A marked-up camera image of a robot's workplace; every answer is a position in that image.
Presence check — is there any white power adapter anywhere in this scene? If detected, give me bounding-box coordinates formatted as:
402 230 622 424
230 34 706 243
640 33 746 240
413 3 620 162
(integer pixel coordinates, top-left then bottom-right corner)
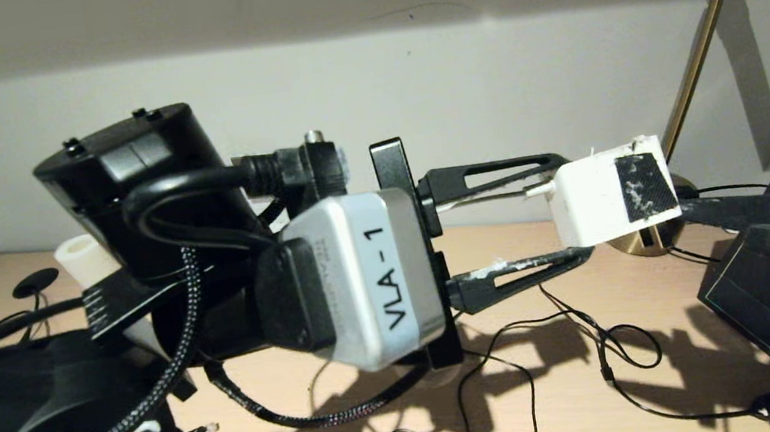
540 131 686 252

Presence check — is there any brass desk lamp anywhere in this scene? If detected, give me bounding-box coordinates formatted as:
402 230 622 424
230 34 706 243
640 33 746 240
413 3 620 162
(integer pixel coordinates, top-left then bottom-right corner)
581 0 770 264

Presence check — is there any white toilet paper roll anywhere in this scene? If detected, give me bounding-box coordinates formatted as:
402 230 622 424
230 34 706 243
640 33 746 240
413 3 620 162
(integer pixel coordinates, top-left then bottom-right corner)
53 231 120 290

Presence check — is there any black round desk grommet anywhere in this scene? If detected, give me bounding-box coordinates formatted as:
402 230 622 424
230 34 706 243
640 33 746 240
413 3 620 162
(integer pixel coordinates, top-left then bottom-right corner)
10 267 63 301

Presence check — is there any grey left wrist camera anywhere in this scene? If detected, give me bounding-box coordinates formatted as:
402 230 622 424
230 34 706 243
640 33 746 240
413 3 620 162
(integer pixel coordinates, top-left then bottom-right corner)
246 183 457 384

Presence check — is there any black USB cable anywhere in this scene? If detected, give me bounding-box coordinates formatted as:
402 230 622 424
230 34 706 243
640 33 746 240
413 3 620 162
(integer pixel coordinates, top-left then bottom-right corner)
447 341 542 432

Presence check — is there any black cable with white tip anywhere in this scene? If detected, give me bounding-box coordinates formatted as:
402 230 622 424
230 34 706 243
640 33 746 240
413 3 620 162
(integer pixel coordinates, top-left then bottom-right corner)
359 307 622 432

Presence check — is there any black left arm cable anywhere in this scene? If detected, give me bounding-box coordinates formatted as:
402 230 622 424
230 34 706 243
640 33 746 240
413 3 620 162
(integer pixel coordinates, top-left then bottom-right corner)
115 128 357 269

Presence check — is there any black braided cable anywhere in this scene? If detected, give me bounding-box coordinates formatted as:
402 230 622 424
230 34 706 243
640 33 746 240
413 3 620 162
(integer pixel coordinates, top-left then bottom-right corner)
64 219 444 432

